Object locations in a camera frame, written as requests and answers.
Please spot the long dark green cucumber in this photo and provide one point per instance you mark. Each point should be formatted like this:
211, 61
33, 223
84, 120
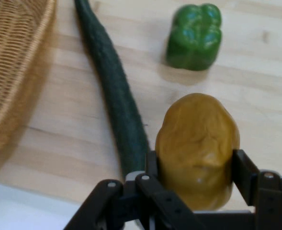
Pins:
114, 83

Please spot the yellow-brown potato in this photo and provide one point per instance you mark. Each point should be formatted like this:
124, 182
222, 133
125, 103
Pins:
198, 148

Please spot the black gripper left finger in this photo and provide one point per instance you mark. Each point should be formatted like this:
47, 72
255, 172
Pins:
155, 194

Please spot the green bell pepper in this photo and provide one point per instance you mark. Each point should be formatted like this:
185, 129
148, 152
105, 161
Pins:
193, 38

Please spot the wooden cutting board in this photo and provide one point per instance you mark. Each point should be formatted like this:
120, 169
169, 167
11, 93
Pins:
251, 95

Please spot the woven wicker basket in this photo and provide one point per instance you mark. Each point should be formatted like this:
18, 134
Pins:
9, 60

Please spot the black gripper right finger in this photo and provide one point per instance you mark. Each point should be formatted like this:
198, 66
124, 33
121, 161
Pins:
270, 198

